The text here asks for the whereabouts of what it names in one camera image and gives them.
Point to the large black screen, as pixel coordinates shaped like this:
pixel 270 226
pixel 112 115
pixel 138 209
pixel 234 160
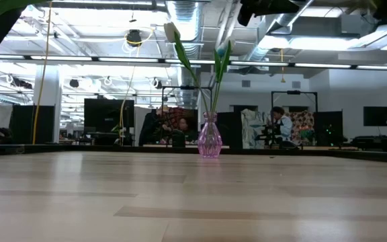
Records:
pixel 106 116

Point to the person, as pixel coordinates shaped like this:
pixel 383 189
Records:
pixel 284 127
pixel 185 126
pixel 150 127

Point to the strip light bar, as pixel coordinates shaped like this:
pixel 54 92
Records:
pixel 129 60

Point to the black wall screen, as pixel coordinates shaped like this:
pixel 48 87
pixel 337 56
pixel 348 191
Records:
pixel 378 116

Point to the black desk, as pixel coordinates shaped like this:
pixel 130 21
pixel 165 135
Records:
pixel 375 139

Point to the black partition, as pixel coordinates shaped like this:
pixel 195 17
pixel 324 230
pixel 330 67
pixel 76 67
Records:
pixel 22 124

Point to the black pipe frame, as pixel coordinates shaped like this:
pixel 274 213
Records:
pixel 180 87
pixel 294 91

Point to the patterned cloth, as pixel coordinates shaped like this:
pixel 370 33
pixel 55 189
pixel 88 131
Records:
pixel 302 124

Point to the white cloth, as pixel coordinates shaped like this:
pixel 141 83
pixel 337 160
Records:
pixel 252 124

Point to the silver ventilation duct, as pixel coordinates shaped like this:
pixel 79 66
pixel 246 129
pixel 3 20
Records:
pixel 291 20

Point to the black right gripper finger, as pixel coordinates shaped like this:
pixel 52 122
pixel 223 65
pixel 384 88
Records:
pixel 249 11

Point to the pink glass vase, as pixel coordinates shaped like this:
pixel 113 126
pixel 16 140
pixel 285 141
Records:
pixel 209 144

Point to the black aluminium table frame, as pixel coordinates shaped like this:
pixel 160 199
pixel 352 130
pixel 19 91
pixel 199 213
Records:
pixel 348 155

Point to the black computer cabinet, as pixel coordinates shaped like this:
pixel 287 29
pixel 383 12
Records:
pixel 334 121

